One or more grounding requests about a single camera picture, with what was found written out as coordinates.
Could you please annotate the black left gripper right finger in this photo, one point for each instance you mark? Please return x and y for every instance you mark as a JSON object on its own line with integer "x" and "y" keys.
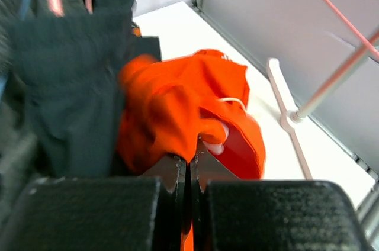
{"x": 232, "y": 214}

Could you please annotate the blue wire hanger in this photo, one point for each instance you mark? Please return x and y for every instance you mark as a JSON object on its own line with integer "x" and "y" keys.
{"x": 10, "y": 11}

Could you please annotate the grey knit shorts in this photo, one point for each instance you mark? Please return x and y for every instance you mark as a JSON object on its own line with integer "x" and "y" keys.
{"x": 12, "y": 99}

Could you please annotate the metal clothes rack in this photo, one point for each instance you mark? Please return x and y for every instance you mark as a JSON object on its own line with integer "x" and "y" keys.
{"x": 292, "y": 116}

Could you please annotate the orange black camo shorts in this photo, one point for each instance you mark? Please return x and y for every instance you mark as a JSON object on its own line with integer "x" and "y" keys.
{"x": 136, "y": 30}

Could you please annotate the dark navy shorts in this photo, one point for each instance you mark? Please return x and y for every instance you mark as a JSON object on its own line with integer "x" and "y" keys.
{"x": 70, "y": 68}

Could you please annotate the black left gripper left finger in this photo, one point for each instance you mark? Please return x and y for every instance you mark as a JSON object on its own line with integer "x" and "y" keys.
{"x": 120, "y": 211}

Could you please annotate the pink hanger of orange shorts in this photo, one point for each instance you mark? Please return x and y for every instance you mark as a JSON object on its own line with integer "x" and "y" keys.
{"x": 368, "y": 45}

